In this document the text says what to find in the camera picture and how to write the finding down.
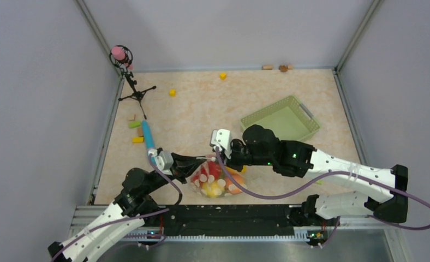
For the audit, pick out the brown wooden piece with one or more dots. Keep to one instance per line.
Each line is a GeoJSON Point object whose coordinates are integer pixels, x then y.
{"type": "Point", "coordinates": [283, 68]}

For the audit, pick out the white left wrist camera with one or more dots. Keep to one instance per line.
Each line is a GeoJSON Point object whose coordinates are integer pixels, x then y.
{"type": "Point", "coordinates": [163, 160]}

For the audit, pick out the yellow block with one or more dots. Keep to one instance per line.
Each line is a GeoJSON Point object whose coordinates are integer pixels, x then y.
{"type": "Point", "coordinates": [138, 139]}

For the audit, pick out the clear dotted zip top bag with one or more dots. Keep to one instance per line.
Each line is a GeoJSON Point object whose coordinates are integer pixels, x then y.
{"type": "Point", "coordinates": [230, 187]}

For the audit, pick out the orange mango toy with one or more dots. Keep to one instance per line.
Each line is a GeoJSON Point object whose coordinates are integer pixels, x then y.
{"type": "Point", "coordinates": [215, 189]}

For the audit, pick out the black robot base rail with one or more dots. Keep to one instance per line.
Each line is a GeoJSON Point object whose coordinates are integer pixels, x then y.
{"type": "Point", "coordinates": [261, 222]}

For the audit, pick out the red bell pepper toy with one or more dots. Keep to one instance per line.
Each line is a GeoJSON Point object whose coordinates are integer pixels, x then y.
{"type": "Point", "coordinates": [206, 172]}

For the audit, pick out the black tripod microphone stand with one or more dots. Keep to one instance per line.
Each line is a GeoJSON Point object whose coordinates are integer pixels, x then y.
{"type": "Point", "coordinates": [125, 67]}

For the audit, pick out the green perforated plastic basket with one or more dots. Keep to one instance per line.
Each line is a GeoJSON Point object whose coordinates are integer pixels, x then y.
{"type": "Point", "coordinates": [288, 118]}

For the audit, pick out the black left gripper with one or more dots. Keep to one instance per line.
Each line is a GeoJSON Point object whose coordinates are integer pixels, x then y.
{"type": "Point", "coordinates": [184, 165]}

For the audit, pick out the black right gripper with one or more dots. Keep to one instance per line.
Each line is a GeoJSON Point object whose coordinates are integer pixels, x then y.
{"type": "Point", "coordinates": [232, 162]}

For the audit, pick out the brown wooden block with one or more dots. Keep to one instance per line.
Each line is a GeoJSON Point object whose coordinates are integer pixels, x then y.
{"type": "Point", "coordinates": [140, 132]}

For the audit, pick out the wooden cork piece left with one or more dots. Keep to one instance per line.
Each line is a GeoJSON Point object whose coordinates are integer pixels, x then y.
{"type": "Point", "coordinates": [267, 67]}

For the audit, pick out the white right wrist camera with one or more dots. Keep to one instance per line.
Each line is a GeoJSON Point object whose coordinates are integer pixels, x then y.
{"type": "Point", "coordinates": [221, 138]}

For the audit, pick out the yellow cube near tripod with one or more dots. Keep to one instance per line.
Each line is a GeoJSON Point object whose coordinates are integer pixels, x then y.
{"type": "Point", "coordinates": [172, 92]}

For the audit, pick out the green block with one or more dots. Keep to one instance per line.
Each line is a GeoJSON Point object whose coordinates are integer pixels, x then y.
{"type": "Point", "coordinates": [134, 124]}

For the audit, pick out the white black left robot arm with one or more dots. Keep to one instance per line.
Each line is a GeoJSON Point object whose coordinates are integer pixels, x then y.
{"type": "Point", "coordinates": [131, 208]}

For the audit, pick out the pink foam microphone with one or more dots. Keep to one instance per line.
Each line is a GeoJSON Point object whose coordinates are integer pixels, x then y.
{"type": "Point", "coordinates": [118, 53]}

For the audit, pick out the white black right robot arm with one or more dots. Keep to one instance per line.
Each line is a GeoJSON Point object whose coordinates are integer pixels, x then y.
{"type": "Point", "coordinates": [374, 191]}

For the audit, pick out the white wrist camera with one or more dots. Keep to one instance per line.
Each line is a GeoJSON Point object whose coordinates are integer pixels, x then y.
{"type": "Point", "coordinates": [221, 138]}
{"type": "Point", "coordinates": [163, 160]}

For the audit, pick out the blue cylinder toy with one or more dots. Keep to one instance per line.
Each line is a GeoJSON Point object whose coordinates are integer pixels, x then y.
{"type": "Point", "coordinates": [148, 137]}

